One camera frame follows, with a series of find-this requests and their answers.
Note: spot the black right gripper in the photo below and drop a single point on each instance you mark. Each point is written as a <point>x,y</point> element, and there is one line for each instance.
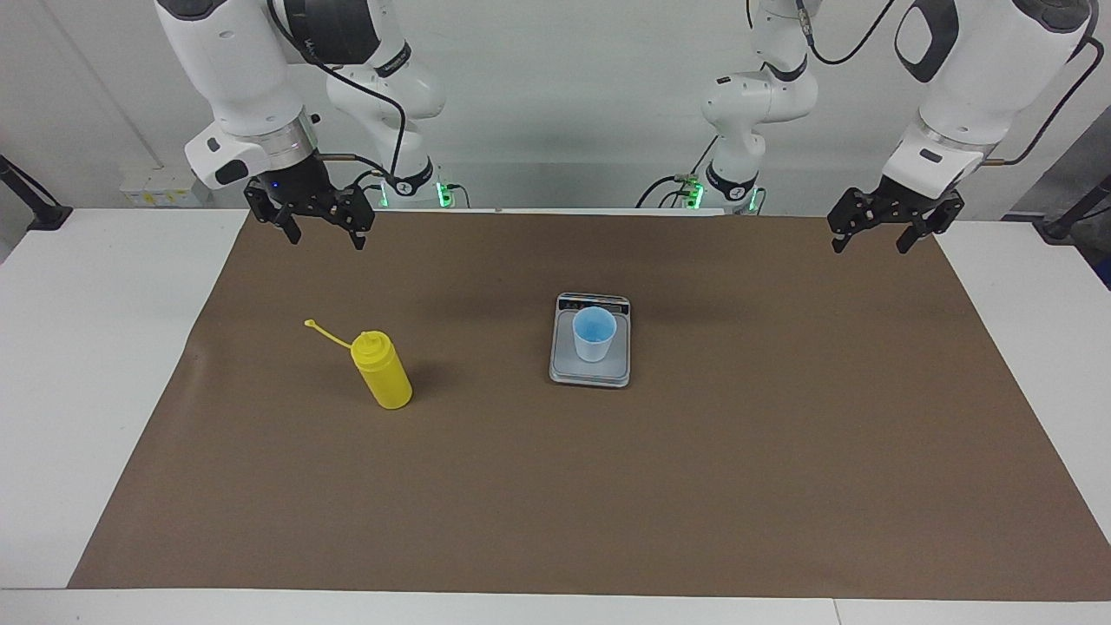
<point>304,191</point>

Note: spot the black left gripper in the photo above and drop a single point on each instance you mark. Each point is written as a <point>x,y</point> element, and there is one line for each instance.
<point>907,201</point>

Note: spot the yellow squeeze seasoning bottle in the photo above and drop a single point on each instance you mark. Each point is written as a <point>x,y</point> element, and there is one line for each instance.
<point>386,378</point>

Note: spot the light blue plastic cup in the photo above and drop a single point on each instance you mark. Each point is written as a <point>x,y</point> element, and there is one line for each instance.
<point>594,343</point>

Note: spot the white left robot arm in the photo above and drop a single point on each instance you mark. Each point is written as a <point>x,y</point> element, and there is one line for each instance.
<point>981,78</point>

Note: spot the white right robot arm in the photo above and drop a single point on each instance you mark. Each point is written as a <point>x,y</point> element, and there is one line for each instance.
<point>234,69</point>

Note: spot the silver digital kitchen scale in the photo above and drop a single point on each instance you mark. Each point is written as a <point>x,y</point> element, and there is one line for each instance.
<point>608,373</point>

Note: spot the black stand leg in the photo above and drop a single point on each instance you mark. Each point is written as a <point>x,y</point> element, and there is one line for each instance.
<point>43,213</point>
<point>1063,227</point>

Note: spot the dark blue object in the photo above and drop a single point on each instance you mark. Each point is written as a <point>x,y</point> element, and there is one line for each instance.
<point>1107,271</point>

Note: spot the brown table mat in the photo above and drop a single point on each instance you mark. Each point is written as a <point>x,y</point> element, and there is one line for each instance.
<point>608,486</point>

